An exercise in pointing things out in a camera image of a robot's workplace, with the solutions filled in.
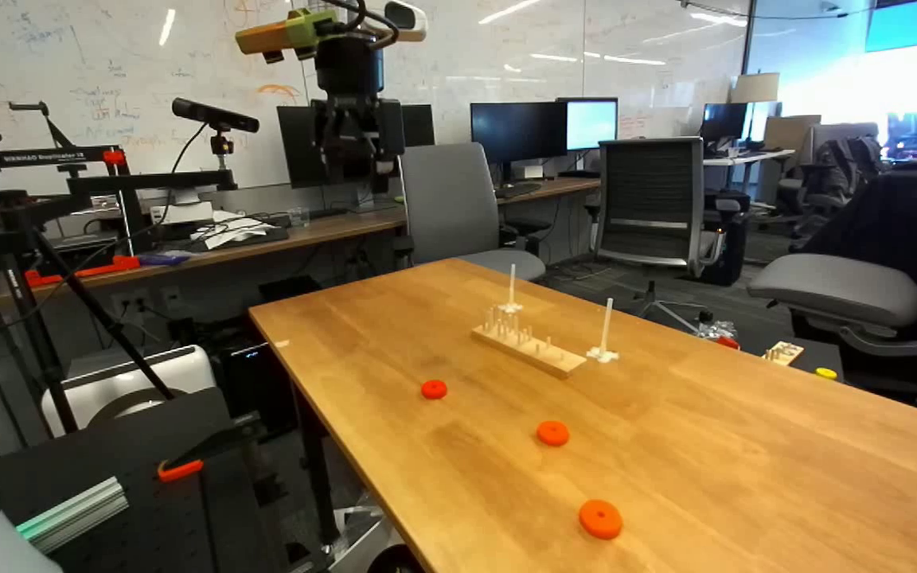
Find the black camera tripod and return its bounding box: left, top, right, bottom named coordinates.
left=0, top=146, right=204, bottom=400

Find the grey office chair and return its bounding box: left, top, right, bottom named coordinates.
left=748, top=173, right=917, bottom=362

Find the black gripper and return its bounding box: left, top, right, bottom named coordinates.
left=308, top=98, right=406, bottom=195

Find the wooden peg board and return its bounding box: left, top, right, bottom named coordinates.
left=476, top=326, right=583, bottom=376

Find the wrist camera wooden mount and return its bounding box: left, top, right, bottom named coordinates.
left=236, top=0, right=430, bottom=60

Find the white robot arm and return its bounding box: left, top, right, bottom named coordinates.
left=312, top=0, right=406, bottom=195

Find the grey chair at desk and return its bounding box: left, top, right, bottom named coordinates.
left=402, top=143, right=545, bottom=281

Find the black mesh office chair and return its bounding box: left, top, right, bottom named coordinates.
left=599, top=136, right=705, bottom=271

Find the black computer monitor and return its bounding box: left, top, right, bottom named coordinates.
left=473, top=103, right=565, bottom=168

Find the orange disc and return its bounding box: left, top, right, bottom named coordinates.
left=535, top=420, right=570, bottom=446
left=422, top=378, right=450, bottom=400
left=578, top=499, right=625, bottom=541

